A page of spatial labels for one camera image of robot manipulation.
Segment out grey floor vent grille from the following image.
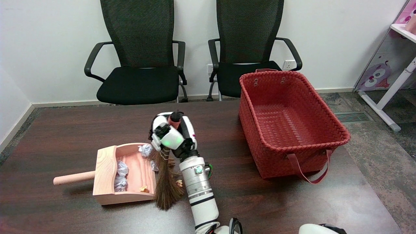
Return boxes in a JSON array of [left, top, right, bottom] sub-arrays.
[[331, 111, 373, 123]]

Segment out black mesh office chair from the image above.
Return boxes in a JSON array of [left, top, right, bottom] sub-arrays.
[[207, 0, 303, 102], [84, 0, 189, 105]]

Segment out white metal desk leg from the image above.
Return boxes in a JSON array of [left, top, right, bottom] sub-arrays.
[[357, 58, 416, 132]]

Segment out red woven basket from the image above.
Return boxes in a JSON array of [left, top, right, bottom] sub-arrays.
[[239, 69, 351, 185]]

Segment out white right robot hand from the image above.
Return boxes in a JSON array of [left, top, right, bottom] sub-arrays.
[[149, 111, 199, 160]]

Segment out wooden dustpan with handle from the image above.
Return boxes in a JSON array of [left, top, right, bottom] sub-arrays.
[[53, 143, 158, 206]]

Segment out pink owl print cabinet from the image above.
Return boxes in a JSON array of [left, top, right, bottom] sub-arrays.
[[354, 0, 416, 93]]

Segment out brown straw whisk broom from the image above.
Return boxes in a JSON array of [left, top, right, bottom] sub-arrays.
[[148, 111, 186, 211]]

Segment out pink cup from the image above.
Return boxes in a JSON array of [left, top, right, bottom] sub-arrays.
[[405, 15, 416, 33]]

